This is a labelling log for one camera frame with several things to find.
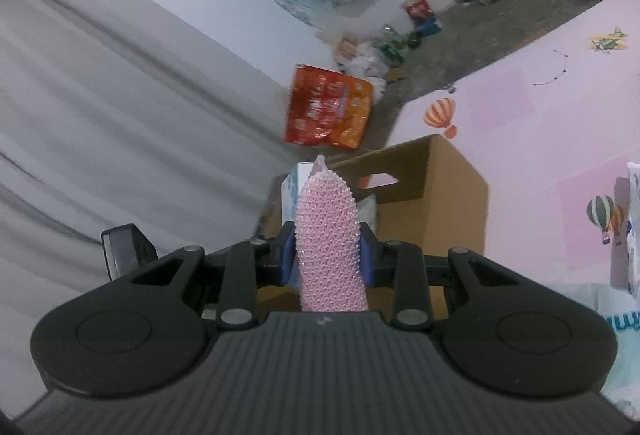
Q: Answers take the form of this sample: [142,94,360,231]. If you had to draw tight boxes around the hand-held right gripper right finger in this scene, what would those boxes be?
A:
[357,222,512,332]

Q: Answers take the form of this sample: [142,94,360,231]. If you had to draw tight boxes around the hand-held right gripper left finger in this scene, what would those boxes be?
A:
[130,220,297,332]

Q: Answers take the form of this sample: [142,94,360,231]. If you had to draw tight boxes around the pink knobby cloth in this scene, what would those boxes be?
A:
[294,155,369,313]

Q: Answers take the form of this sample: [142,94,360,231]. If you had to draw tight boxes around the brown cardboard box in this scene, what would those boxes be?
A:
[260,134,489,322]

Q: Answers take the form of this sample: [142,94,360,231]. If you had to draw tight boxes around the white blue tissue pack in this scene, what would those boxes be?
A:
[279,162,321,227]

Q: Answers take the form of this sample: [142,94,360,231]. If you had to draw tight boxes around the orange snack bag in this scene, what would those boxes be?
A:
[283,63,375,150]

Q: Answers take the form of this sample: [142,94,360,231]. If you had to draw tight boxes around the small black box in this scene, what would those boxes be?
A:
[101,224,159,283]

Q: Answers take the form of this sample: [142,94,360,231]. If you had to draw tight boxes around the pile of wrappers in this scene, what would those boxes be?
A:
[332,32,397,83]

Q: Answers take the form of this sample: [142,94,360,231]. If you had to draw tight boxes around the green bottles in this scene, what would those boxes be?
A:
[379,31,424,66]

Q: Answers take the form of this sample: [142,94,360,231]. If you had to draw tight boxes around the grey sheet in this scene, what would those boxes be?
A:
[0,0,301,416]

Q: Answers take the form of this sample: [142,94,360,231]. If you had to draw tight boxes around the red packet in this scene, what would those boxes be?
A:
[401,0,435,24]

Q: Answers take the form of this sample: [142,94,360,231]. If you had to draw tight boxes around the large white plastic bag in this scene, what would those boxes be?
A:
[610,162,640,302]

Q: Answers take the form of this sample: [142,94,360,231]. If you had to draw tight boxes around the light blue packet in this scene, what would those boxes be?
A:
[597,284,640,413]

